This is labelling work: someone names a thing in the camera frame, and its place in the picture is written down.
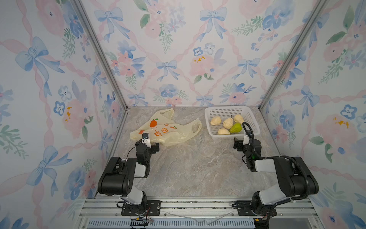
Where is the green pear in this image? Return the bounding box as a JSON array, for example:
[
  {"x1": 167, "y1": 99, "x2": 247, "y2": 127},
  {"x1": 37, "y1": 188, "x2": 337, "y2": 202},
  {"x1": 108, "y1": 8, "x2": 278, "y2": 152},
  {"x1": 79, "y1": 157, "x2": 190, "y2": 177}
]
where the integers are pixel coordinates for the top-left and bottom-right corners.
[{"x1": 229, "y1": 123, "x2": 243, "y2": 134}]

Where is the yellow plastic bag fruit print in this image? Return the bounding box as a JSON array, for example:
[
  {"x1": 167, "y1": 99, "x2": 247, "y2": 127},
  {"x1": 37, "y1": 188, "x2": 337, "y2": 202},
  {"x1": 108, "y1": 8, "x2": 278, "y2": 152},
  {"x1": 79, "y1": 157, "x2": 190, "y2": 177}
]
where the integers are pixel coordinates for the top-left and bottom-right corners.
[{"x1": 130, "y1": 108, "x2": 202, "y2": 147}]

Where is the beige pear front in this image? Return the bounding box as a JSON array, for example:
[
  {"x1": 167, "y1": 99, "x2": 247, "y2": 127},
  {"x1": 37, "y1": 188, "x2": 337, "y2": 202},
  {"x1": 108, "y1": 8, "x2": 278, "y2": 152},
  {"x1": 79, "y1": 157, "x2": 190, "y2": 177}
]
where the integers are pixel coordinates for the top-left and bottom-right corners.
[{"x1": 217, "y1": 128, "x2": 231, "y2": 135}]

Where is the beige pear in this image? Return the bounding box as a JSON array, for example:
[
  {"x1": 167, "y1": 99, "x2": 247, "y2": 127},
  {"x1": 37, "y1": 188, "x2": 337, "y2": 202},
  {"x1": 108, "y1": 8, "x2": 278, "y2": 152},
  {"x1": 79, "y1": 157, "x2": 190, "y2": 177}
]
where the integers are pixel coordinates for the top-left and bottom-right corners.
[
  {"x1": 210, "y1": 116, "x2": 222, "y2": 126},
  {"x1": 234, "y1": 114, "x2": 244, "y2": 125},
  {"x1": 217, "y1": 128, "x2": 231, "y2": 135},
  {"x1": 223, "y1": 117, "x2": 234, "y2": 129}
]

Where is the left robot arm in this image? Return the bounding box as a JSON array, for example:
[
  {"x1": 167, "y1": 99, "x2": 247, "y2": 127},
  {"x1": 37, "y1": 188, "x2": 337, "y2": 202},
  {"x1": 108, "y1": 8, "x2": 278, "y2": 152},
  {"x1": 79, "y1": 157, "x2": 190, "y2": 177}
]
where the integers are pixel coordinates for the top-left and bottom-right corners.
[{"x1": 98, "y1": 139, "x2": 161, "y2": 217}]

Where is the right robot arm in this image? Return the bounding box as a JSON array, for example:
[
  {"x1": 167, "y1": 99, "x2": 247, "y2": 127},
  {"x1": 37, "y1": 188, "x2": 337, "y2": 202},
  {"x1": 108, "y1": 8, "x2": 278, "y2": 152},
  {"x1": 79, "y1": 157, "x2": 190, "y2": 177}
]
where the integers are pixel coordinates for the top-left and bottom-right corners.
[{"x1": 232, "y1": 138, "x2": 319, "y2": 217}]

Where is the white plastic basket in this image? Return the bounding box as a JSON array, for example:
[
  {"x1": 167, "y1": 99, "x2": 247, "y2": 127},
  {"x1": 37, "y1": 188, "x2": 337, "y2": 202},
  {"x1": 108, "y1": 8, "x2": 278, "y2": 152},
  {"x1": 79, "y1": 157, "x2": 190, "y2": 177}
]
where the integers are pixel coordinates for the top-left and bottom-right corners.
[{"x1": 205, "y1": 106, "x2": 261, "y2": 139}]

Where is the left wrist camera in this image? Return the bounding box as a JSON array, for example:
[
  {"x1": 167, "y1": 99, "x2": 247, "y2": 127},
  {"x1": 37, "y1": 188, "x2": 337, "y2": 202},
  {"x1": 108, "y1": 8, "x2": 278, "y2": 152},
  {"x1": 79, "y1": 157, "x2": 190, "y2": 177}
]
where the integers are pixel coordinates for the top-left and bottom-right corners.
[{"x1": 142, "y1": 132, "x2": 151, "y2": 148}]

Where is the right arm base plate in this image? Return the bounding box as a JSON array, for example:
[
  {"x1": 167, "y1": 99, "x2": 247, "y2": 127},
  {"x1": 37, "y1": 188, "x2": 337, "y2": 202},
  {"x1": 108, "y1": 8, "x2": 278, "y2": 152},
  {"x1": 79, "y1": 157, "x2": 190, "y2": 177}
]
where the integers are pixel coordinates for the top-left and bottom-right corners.
[{"x1": 232, "y1": 200, "x2": 271, "y2": 217}]

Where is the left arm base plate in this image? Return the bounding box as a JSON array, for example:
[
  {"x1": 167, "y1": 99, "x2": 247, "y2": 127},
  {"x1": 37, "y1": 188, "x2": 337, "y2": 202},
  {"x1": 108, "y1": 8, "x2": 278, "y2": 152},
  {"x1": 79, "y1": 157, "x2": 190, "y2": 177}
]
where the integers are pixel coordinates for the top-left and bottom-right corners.
[{"x1": 119, "y1": 200, "x2": 161, "y2": 217}]

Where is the slotted cable duct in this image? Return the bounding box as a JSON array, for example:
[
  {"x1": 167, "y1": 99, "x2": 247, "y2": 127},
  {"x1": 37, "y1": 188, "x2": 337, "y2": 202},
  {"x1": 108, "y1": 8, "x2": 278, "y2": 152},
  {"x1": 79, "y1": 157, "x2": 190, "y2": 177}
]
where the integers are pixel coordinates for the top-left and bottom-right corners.
[{"x1": 86, "y1": 218, "x2": 255, "y2": 229}]

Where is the aluminium frame rail front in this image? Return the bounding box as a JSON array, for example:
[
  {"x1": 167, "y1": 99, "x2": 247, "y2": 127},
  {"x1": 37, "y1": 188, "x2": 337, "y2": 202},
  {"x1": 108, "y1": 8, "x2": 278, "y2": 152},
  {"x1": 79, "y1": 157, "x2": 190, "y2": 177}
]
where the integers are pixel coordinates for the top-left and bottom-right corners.
[{"x1": 79, "y1": 195, "x2": 318, "y2": 218}]

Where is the left aluminium corner post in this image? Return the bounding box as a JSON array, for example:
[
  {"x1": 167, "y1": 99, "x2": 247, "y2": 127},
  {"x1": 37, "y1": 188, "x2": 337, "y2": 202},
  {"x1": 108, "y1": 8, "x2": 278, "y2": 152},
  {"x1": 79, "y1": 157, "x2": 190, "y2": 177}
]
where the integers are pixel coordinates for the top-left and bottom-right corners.
[{"x1": 71, "y1": 0, "x2": 128, "y2": 112}]

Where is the aluminium corner post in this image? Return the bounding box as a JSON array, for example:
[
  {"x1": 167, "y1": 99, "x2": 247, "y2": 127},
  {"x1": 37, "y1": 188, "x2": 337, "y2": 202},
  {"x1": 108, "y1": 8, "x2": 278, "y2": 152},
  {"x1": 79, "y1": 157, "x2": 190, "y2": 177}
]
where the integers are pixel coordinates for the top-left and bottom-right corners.
[
  {"x1": 71, "y1": 0, "x2": 128, "y2": 112},
  {"x1": 258, "y1": 0, "x2": 328, "y2": 111}
]

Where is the right aluminium corner post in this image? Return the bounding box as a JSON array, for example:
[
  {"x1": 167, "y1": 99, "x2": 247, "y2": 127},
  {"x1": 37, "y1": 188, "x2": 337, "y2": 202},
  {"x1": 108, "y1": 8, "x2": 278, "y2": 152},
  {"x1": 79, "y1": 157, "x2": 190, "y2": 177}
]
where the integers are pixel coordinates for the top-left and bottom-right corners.
[{"x1": 258, "y1": 0, "x2": 328, "y2": 111}]

